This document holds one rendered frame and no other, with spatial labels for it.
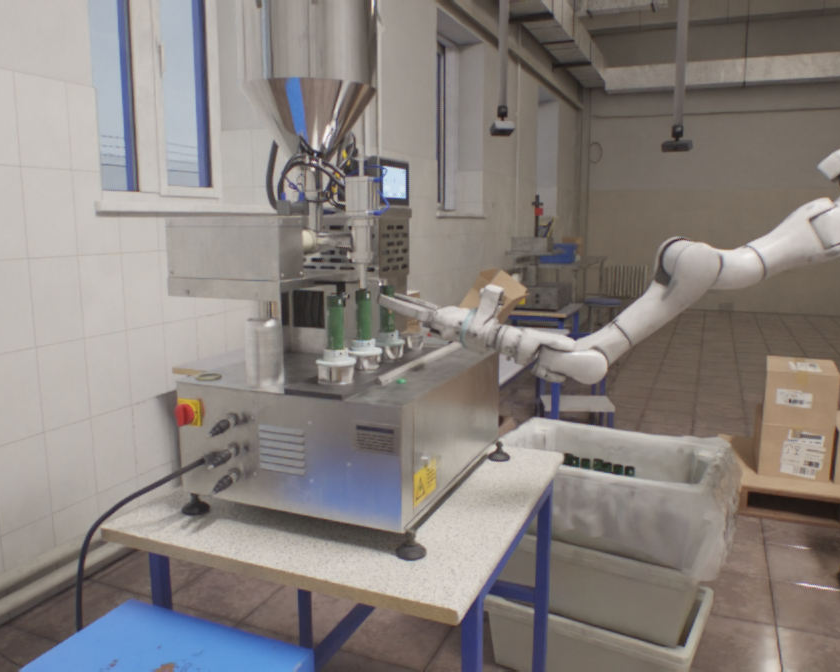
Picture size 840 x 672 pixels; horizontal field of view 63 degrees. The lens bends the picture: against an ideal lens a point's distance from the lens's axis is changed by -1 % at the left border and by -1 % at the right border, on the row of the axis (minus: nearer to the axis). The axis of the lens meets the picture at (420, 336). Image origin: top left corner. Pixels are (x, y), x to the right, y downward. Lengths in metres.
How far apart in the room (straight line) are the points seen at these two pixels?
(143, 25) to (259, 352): 2.61
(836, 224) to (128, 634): 1.52
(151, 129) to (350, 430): 2.64
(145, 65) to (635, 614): 3.07
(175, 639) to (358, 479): 0.43
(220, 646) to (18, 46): 2.04
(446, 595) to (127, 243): 2.14
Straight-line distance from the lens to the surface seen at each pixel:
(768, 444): 3.63
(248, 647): 1.34
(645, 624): 2.07
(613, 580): 2.02
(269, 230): 1.28
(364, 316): 1.35
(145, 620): 1.47
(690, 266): 1.37
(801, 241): 1.51
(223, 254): 1.35
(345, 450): 1.24
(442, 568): 1.23
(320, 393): 1.22
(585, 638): 2.10
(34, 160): 2.70
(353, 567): 1.24
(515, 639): 2.24
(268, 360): 1.32
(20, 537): 2.79
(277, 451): 1.32
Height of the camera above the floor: 1.33
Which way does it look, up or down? 9 degrees down
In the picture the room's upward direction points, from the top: straight up
